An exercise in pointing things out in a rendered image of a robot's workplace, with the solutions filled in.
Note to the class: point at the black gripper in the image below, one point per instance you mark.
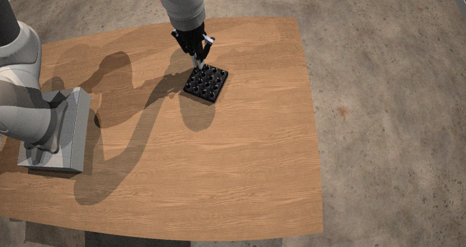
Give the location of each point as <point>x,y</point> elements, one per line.
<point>191,42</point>

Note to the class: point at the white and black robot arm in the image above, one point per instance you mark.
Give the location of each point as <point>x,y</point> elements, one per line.
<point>24,115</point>

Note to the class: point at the black knob box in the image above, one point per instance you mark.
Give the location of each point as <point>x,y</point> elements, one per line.
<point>202,81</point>

